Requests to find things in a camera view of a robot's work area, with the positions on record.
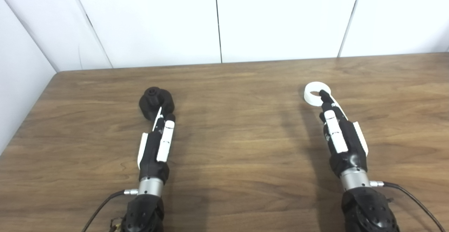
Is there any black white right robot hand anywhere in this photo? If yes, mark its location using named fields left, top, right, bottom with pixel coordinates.
left=319, top=89, right=369, bottom=178

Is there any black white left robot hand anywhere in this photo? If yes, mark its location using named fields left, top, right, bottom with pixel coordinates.
left=137, top=107, right=176, bottom=184

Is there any round black part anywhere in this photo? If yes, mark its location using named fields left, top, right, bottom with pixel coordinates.
left=139, top=87, right=175, bottom=121

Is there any white ring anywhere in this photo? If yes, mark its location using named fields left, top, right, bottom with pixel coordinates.
left=303, top=82, right=332, bottom=105

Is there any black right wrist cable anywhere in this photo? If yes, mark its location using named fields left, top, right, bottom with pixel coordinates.
left=370, top=180, right=446, bottom=232

